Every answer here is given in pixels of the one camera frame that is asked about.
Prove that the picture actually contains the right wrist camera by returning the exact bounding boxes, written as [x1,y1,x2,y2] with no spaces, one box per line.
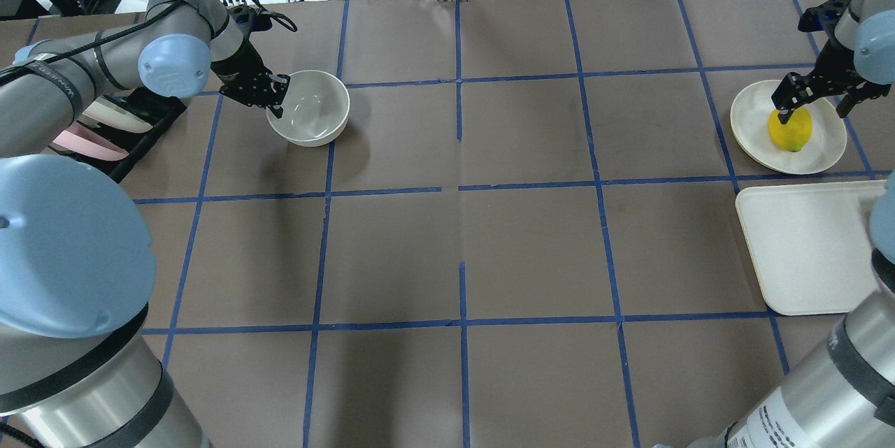
[797,0,850,35]

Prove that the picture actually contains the cream plate in rack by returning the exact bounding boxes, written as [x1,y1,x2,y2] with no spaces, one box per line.
[81,97,153,133]

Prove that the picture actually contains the cream rectangular tray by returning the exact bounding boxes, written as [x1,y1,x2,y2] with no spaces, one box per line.
[735,180,885,315]

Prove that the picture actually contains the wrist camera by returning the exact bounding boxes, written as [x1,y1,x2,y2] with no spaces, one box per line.
[228,4,273,35]
[797,0,850,35]

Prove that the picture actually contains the yellow lemon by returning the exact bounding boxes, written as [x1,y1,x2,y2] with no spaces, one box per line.
[766,108,814,152]

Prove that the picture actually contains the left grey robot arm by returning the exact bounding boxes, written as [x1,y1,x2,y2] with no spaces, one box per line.
[1,0,289,447]

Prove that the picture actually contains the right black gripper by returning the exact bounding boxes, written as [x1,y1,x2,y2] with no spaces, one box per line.
[771,36,892,126]

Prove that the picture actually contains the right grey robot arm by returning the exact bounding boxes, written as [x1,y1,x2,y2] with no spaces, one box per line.
[693,0,893,447]

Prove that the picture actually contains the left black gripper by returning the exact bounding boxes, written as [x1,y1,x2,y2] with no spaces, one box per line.
[210,39,291,119]

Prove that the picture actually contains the pink plate in rack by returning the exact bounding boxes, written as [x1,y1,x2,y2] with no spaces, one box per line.
[53,122,129,161]

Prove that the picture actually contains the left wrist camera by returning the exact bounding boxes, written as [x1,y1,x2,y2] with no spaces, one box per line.
[228,4,273,35]

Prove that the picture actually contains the cream small plate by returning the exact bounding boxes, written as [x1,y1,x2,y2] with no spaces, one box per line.
[730,80,847,175]

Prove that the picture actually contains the cream ceramic bowl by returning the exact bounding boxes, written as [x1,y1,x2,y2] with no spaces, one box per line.
[266,70,350,147]

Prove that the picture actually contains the black dish rack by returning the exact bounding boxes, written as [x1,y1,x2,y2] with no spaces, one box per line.
[50,87,187,183]

